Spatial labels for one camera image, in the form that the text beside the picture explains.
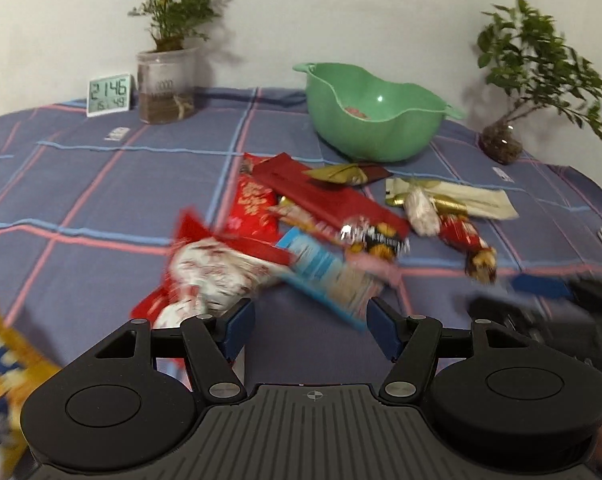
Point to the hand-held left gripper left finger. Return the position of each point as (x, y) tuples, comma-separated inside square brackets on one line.
[(238, 327)]

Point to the gold and brown packet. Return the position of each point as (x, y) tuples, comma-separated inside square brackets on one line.
[(346, 174)]

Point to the dark red long packet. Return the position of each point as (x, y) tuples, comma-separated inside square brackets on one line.
[(321, 195)]

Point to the white digital clock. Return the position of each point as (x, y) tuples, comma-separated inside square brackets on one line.
[(108, 95)]

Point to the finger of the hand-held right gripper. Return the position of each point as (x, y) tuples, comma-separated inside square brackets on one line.
[(501, 312), (541, 286)]

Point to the cream and gold long packet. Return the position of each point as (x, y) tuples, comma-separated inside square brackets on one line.
[(481, 202)]

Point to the green plastic bowl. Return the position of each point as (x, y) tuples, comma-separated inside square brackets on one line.
[(376, 125)]

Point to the leafy plant in glass vase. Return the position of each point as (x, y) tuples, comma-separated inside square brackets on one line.
[(536, 60)]

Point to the red nut candy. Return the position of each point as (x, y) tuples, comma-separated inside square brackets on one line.
[(468, 240)]

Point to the blue and white snack packet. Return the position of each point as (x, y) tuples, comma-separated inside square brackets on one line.
[(326, 272)]

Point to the red and white snack bag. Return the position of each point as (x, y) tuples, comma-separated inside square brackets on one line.
[(211, 275)]

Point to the white candy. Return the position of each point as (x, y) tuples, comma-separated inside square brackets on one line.
[(422, 210)]

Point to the blue plaid tablecloth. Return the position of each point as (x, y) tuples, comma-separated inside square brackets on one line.
[(106, 200)]

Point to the black and yellow candy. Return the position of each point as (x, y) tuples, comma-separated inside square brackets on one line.
[(376, 240)]

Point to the red printed snack packet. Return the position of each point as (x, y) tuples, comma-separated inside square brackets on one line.
[(251, 207)]

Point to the yellow and blue snack bag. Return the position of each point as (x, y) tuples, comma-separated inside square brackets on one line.
[(6, 375)]

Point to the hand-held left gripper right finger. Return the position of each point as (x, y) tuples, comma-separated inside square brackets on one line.
[(381, 329)]

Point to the plant in clear plastic pot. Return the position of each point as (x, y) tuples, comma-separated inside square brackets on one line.
[(168, 50)]

